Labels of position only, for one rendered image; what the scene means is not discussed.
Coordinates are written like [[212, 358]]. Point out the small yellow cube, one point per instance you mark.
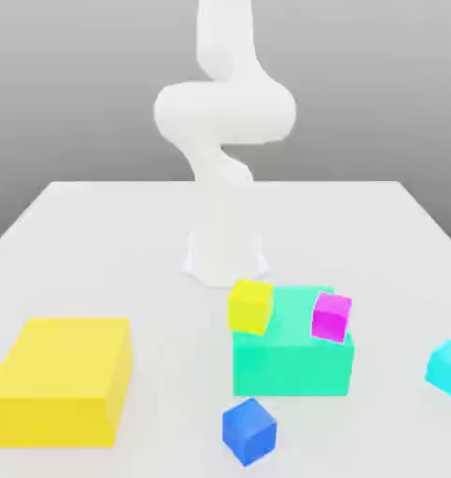
[[249, 308]]

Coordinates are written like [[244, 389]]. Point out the small blue cube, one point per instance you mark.
[[249, 431]]

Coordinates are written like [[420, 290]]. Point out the small cyan cube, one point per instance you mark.
[[447, 368]]

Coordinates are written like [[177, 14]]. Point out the large green box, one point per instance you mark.
[[292, 368]]

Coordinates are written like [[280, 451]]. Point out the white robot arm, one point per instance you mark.
[[225, 112]]

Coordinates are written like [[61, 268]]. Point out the large yellow box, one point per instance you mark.
[[57, 377]]

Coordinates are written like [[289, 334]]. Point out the small magenta cube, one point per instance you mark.
[[329, 319]]

